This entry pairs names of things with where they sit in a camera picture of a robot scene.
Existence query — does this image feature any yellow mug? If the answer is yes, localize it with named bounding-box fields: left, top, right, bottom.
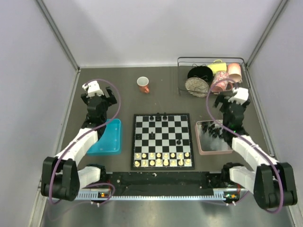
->
left=207, top=59, right=227, bottom=74

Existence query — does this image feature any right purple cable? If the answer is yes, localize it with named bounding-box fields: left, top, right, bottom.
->
left=205, top=79, right=285, bottom=215

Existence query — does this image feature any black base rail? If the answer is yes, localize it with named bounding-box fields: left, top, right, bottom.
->
left=105, top=172, right=225, bottom=196

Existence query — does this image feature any chess board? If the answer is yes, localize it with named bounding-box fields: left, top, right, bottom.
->
left=131, top=113, right=195, bottom=170

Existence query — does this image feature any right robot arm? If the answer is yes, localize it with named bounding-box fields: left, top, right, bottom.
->
left=214, top=95, right=298, bottom=210

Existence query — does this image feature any orange mug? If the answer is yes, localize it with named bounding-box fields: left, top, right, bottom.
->
left=137, top=76, right=150, bottom=94

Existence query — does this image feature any pink marbled cup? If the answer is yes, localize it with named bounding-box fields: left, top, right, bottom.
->
left=227, top=63, right=242, bottom=83

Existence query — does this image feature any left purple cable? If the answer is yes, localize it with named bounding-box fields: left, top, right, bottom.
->
left=46, top=79, right=122, bottom=205

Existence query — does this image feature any wire dish rack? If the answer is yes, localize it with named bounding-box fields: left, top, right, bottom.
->
left=177, top=57, right=245, bottom=98

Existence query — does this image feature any black bowl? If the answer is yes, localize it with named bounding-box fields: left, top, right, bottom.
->
left=187, top=66, right=213, bottom=82

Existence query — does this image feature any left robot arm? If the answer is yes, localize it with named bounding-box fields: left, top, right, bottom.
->
left=41, top=87, right=117, bottom=201

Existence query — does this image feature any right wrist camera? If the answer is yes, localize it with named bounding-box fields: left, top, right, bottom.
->
left=228, top=87, right=249, bottom=105

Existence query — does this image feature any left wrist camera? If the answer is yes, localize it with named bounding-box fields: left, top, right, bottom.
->
left=82, top=80, right=104, bottom=98

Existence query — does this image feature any patterned plate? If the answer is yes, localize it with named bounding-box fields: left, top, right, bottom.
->
left=185, top=77, right=210, bottom=94

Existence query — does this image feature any purple cable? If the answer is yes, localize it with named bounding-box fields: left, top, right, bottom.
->
left=205, top=79, right=285, bottom=215
left=46, top=79, right=122, bottom=205

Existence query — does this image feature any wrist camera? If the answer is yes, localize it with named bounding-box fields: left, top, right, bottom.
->
left=228, top=87, right=249, bottom=105
left=82, top=80, right=104, bottom=98

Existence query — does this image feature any pink floral mug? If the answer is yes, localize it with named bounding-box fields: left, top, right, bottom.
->
left=211, top=71, right=233, bottom=93

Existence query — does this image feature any pink metal tray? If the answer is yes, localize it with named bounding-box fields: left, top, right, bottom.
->
left=195, top=121, right=232, bottom=155

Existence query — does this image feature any blue plastic tray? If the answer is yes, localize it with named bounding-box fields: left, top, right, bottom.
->
left=87, top=119, right=122, bottom=156

